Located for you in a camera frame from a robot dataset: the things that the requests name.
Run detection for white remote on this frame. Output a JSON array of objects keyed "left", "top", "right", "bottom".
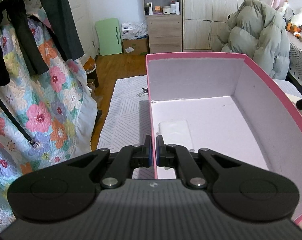
[{"left": 159, "top": 120, "right": 194, "bottom": 152}]

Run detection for pink cardboard box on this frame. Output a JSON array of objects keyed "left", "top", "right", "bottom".
[{"left": 146, "top": 52, "right": 302, "bottom": 223}]

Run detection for white patterned table cloth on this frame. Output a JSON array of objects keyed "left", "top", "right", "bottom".
[{"left": 97, "top": 75, "right": 302, "bottom": 180}]

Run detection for floral quilt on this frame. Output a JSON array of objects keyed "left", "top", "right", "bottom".
[{"left": 0, "top": 0, "right": 97, "bottom": 232}]

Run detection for brown cardboard box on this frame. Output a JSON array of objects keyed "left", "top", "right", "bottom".
[{"left": 122, "top": 38, "right": 149, "bottom": 55}]

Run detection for green folding table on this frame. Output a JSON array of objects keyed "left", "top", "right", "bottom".
[{"left": 95, "top": 18, "right": 122, "bottom": 56}]

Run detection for white jar on shelf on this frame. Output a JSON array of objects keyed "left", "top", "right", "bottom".
[{"left": 162, "top": 5, "right": 171, "bottom": 15}]

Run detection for grey-green puffer jacket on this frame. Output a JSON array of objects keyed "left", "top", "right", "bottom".
[{"left": 212, "top": 0, "right": 290, "bottom": 80}]

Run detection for light wooden wardrobe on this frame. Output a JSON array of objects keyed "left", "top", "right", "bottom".
[{"left": 182, "top": 0, "right": 244, "bottom": 51}]

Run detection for wooden shelf cabinet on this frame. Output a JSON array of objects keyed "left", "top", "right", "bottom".
[{"left": 143, "top": 0, "right": 183, "bottom": 54}]

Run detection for white plush goose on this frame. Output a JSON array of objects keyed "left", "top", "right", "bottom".
[{"left": 291, "top": 8, "right": 302, "bottom": 27}]

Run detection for dark hanging clothes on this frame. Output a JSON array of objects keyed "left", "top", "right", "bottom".
[{"left": 0, "top": 0, "right": 84, "bottom": 87}]

